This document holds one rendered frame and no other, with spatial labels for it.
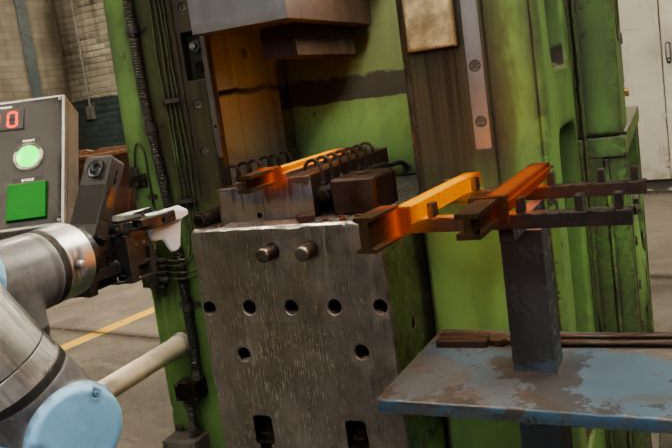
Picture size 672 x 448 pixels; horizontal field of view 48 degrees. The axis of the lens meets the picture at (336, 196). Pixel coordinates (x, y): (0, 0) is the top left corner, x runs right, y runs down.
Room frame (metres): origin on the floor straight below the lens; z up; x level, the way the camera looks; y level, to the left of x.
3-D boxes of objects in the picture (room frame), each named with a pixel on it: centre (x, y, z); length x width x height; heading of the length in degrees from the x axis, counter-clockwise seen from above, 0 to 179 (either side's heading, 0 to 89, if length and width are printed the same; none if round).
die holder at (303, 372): (1.58, -0.01, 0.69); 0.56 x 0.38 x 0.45; 156
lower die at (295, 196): (1.59, 0.05, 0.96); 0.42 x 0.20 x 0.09; 156
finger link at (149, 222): (1.00, 0.25, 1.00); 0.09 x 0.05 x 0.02; 144
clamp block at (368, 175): (1.38, -0.05, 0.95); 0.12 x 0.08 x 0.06; 156
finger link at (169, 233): (1.04, 0.23, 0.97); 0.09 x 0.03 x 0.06; 144
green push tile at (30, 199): (1.43, 0.58, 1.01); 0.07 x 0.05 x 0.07; 91
